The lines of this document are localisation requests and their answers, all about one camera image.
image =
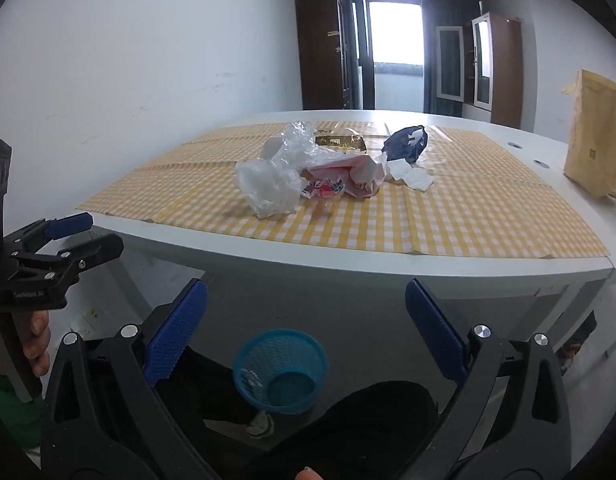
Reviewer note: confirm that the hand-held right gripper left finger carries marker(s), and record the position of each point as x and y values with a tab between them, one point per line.
175	335

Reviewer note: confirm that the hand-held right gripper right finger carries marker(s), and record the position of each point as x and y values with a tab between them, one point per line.
435	332

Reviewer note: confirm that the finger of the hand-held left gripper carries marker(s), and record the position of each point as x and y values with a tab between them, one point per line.
95	249
68	224

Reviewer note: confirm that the blue mesh basket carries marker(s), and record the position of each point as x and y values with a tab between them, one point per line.
288	390

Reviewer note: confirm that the white plastic bag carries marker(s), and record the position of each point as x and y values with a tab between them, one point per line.
268	185

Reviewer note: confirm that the pink paper bag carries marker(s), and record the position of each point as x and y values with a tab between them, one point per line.
360	170

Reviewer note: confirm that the colourful printed wrapper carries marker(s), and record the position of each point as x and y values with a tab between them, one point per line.
324	189

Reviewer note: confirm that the brown gold snack packet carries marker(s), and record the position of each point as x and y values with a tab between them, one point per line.
338	141

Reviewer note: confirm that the clear plastic bag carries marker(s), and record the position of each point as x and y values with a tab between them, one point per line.
298	142

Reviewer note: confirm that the person's green-sleeved left forearm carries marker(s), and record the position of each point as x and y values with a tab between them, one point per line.
8	410

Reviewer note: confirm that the person's left hand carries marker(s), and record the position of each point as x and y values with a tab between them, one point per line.
38	342

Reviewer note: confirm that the person's right hand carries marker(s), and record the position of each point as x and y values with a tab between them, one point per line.
309	474

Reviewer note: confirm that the person's black trousers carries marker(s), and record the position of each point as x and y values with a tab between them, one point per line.
377	420

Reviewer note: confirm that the yellow checkered tablecloth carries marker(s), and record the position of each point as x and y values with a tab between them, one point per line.
437	210

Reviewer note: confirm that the person's white shoe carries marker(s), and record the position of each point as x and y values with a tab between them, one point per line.
260	425

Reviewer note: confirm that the white folded tissue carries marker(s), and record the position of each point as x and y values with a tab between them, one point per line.
412	177

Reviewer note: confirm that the dark blue wrapper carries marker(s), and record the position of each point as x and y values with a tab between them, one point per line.
402	145

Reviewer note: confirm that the brown paper bag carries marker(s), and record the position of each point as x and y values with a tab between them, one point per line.
595	135

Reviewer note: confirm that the brown cabinet with glass doors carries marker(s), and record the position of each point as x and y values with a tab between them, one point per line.
505	70

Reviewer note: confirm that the dark curtain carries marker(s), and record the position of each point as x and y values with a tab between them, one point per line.
430	60

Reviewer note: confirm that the dark brown wardrobe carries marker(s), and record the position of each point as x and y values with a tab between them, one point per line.
320	50

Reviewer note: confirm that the glass balcony door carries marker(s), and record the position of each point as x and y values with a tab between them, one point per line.
392	30

